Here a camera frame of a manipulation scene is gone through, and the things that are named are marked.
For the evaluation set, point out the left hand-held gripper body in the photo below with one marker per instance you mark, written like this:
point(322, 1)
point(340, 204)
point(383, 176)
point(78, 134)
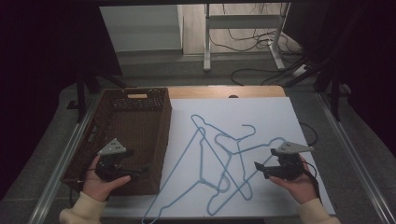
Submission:
point(112, 148)

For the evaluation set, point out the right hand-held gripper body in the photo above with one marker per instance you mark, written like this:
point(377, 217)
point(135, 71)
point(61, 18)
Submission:
point(292, 148)

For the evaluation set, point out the brown woven basket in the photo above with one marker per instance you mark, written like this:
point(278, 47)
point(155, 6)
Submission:
point(146, 140)

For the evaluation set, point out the person's right hand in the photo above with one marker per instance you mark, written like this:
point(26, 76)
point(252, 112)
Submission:
point(300, 188)

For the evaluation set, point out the person's left hand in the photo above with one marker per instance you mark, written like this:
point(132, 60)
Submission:
point(99, 188)

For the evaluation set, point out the white sheet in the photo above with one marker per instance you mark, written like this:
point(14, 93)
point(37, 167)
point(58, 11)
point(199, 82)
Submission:
point(264, 115)

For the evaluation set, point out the black stand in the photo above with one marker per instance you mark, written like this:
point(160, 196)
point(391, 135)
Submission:
point(81, 96)
point(334, 99)

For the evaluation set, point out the white power strip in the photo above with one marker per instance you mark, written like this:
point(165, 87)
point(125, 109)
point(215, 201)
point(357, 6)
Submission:
point(301, 70)

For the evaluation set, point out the dark curtain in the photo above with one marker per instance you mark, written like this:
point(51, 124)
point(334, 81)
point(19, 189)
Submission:
point(370, 62)
point(37, 77)

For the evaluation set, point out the white cabinet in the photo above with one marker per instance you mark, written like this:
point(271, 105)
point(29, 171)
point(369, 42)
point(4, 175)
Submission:
point(140, 28)

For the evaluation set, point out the metal rail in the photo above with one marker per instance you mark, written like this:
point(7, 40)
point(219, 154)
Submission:
point(358, 161)
point(62, 161)

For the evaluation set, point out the white desk frame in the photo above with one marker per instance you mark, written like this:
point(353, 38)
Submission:
point(239, 22)

